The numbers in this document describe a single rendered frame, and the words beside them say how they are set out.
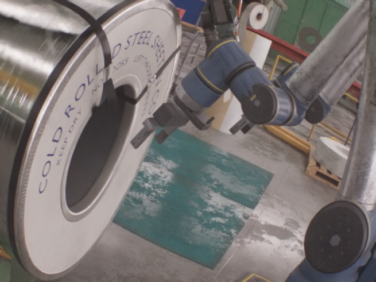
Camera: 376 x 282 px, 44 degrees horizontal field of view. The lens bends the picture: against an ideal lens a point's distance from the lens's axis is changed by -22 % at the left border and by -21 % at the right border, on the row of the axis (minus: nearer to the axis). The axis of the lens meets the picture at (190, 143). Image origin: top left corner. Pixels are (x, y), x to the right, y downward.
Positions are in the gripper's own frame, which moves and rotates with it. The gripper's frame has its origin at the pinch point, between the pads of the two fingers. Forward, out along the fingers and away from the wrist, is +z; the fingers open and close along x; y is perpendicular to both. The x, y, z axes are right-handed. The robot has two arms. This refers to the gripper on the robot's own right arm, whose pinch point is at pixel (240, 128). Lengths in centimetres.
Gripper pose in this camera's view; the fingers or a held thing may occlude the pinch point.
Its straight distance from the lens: 229.4
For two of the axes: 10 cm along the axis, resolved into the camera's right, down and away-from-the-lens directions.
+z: -6.9, 6.3, 3.4
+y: 5.8, 7.7, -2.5
